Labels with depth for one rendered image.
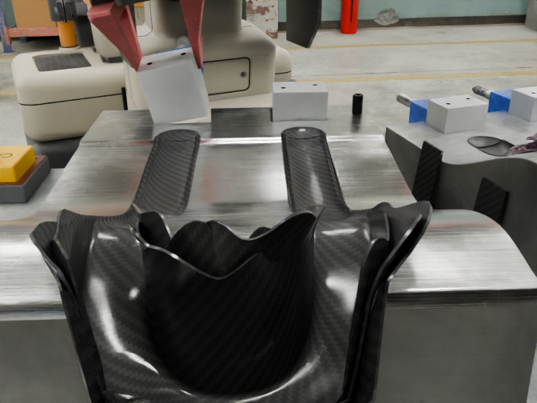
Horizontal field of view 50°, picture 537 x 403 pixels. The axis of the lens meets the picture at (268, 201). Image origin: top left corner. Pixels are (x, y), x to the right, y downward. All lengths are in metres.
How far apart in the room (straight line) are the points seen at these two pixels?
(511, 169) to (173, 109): 0.29
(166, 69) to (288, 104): 0.11
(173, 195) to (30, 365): 0.21
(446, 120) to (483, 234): 0.36
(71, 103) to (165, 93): 0.59
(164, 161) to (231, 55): 0.42
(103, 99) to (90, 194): 0.69
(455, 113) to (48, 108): 0.73
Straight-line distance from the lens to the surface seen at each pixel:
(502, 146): 0.62
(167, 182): 0.44
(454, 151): 0.58
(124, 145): 0.50
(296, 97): 0.53
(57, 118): 1.12
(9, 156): 0.66
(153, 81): 0.53
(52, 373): 0.25
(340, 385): 0.27
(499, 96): 0.73
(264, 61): 0.91
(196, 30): 0.51
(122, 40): 0.52
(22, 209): 0.63
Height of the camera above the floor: 1.06
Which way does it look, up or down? 27 degrees down
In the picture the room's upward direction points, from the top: 1 degrees counter-clockwise
